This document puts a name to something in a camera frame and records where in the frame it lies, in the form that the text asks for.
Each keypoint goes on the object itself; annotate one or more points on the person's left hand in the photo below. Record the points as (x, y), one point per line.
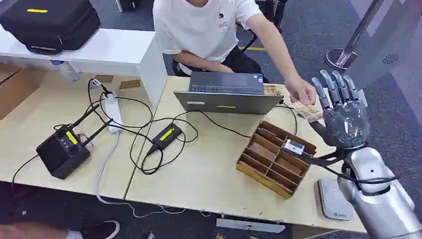
(300, 89)

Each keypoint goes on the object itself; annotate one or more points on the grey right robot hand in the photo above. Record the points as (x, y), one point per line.
(348, 122)

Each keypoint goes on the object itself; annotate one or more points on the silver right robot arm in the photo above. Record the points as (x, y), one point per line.
(379, 204)

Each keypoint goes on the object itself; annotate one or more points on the printed card packet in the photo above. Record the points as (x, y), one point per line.
(273, 89)

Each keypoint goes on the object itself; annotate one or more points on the metal stand with round base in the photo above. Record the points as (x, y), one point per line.
(344, 54)

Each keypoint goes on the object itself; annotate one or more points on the grey laptop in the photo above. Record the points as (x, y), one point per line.
(227, 99)

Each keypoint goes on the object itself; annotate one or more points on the wooden card box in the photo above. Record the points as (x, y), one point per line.
(273, 161)

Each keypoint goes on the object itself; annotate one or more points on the black chair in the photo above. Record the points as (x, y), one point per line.
(277, 13)

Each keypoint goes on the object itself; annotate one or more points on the grey flat pad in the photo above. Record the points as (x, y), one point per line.
(333, 201)

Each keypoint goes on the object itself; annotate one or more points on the grey translucent panel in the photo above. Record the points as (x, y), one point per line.
(392, 36)

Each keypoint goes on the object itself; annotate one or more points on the person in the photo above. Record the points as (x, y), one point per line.
(204, 29)

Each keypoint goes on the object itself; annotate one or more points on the black power adapter yellow label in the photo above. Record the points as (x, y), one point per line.
(166, 135)

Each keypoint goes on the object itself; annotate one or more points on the white bar under desk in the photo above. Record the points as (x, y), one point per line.
(250, 226)

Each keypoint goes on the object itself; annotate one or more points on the brown tape piece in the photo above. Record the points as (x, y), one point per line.
(104, 79)
(130, 84)

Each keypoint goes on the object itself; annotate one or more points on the white power strip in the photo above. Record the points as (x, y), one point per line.
(113, 112)

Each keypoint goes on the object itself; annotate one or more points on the white side table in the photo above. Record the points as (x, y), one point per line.
(112, 52)

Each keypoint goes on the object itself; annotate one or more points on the clear plastic bottle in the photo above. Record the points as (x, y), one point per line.
(66, 71)

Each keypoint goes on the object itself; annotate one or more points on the black white shoe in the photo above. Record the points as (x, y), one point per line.
(102, 230)

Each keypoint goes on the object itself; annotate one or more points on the black router with antennas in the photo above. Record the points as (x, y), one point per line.
(62, 153)

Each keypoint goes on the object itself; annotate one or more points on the black case yellow label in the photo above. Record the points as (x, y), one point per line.
(49, 24)

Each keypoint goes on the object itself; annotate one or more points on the cardboard box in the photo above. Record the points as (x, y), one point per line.
(14, 89)

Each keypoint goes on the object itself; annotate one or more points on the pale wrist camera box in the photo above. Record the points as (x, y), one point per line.
(293, 146)

